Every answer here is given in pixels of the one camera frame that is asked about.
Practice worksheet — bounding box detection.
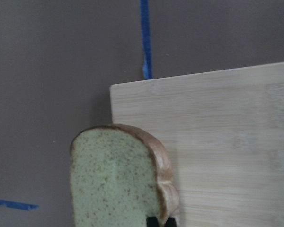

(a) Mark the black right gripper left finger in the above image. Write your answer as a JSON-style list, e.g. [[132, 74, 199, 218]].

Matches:
[[146, 217, 158, 227]]

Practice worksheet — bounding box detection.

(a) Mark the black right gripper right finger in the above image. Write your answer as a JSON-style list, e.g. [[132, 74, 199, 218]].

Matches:
[[165, 217, 177, 227]]

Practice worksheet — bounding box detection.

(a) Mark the bread slice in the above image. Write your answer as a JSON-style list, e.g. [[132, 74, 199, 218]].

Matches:
[[70, 124, 180, 227]]

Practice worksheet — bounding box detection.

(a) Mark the wooden cutting board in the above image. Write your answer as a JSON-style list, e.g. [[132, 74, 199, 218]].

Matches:
[[110, 62, 284, 227]]

